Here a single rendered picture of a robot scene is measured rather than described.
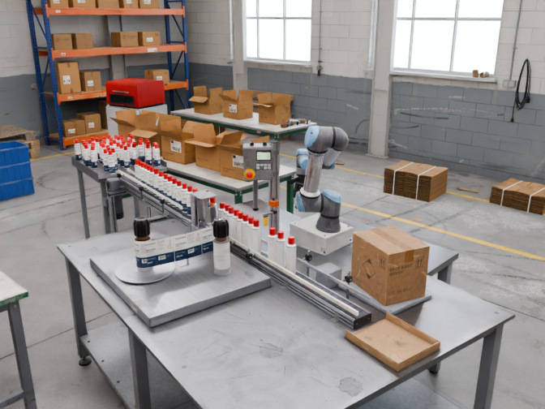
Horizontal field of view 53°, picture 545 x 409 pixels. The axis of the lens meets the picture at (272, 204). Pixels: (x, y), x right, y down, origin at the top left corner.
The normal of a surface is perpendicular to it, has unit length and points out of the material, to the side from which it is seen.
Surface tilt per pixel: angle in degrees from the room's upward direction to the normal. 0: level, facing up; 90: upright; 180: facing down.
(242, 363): 0
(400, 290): 90
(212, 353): 0
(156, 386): 1
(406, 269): 90
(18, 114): 90
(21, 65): 90
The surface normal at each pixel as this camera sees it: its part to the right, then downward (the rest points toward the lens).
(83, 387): 0.00, -0.95
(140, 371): 0.59, 0.26
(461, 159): -0.69, 0.24
